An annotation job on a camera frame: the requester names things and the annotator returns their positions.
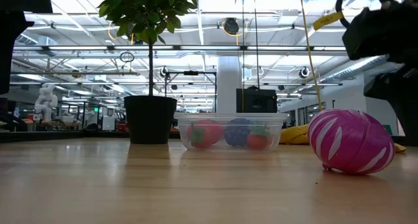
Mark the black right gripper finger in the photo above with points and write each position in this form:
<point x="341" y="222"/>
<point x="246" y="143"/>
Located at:
<point x="405" y="96"/>

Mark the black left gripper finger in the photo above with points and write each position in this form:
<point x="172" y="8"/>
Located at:
<point x="9" y="47"/>

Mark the magenta white striped toy onion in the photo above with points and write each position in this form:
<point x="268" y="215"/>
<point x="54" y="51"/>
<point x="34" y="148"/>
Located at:
<point x="351" y="142"/>

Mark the small red toy strawberry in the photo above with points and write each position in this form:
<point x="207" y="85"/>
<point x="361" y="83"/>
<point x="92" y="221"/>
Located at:
<point x="258" y="142"/>

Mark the purple toy grape bunch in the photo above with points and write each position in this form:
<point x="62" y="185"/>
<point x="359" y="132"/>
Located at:
<point x="236" y="134"/>

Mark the clear plastic tupperware container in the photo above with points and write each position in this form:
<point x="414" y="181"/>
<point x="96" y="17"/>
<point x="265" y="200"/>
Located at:
<point x="228" y="116"/>

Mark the yellow cloth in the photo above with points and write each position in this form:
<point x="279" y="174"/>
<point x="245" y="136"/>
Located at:
<point x="294" y="136"/>

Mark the green plant in black pot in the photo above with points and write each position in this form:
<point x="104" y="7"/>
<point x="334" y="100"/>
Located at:
<point x="148" y="119"/>

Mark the black metal rig frame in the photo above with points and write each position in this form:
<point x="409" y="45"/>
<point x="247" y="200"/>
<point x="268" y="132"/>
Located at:
<point x="191" y="72"/>

